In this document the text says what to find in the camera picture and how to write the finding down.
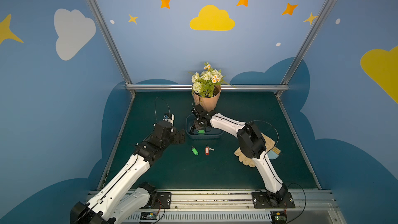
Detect left circuit board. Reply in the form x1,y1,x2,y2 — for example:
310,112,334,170
140,212,158,222

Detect beige work glove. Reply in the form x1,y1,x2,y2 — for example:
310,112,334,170
234,133,276,168

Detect light blue brush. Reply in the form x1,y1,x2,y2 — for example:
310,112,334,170
267,147,281,160

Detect pink flower pot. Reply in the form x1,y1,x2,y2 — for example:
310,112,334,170
193,86,221,112

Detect circuit board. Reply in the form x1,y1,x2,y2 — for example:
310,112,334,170
140,212,158,222
271,212,287,224

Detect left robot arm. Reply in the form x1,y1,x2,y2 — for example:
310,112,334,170
70,120,185,224

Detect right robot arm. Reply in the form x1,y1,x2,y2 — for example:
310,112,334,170
191,105,288,207

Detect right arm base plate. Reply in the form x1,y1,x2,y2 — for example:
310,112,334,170
251,191,296,209

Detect white and green flowers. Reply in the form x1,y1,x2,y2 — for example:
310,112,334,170
190,62,229,98

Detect right circuit board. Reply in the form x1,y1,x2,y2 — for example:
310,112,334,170
271,212,287,224

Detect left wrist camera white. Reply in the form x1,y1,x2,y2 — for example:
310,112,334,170
163,113,175,125

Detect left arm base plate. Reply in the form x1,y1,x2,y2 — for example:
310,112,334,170
141,192,172,209

